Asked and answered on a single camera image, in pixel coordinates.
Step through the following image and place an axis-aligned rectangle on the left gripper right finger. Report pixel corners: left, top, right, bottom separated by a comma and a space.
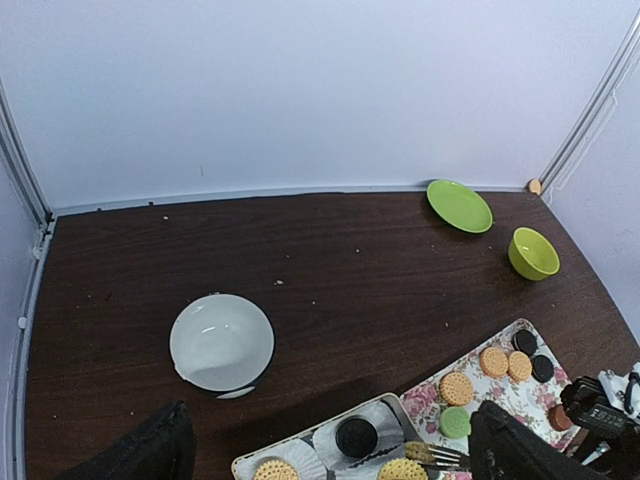
468, 400, 604, 479

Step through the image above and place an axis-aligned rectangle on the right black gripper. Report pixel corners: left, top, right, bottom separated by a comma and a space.
561, 376, 639, 465

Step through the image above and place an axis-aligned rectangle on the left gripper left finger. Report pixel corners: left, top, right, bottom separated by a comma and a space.
56, 401, 196, 479

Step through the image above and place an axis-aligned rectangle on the floral rectangular tray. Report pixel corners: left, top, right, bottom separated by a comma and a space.
400, 318, 579, 453

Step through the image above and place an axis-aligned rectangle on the tan biscuit cookie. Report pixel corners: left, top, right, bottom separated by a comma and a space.
253, 460, 300, 480
507, 351, 533, 383
479, 347, 509, 378
377, 458, 428, 480

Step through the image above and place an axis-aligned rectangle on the black sandwich cookie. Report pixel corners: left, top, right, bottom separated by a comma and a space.
531, 355, 555, 384
511, 329, 538, 357
335, 417, 378, 459

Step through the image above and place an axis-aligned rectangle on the beige cookie tin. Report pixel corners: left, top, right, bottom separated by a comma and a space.
230, 392, 471, 480

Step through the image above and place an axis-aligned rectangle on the green cookie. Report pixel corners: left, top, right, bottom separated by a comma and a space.
439, 406, 471, 439

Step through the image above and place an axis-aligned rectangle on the white and dark bowl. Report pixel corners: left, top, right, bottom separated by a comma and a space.
169, 293, 276, 400

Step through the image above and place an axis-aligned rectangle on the green bowl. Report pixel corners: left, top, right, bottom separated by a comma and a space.
508, 227, 560, 281

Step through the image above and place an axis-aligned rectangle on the green plate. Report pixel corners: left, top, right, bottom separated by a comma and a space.
426, 179, 494, 234

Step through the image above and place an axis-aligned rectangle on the right aluminium frame post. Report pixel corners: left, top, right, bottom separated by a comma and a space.
539, 10, 639, 197

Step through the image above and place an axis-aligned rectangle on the aluminium frame post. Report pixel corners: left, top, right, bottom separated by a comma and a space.
1, 85, 54, 235
539, 10, 639, 197

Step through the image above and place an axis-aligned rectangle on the left aluminium frame post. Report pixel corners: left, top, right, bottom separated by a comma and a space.
1, 85, 54, 235

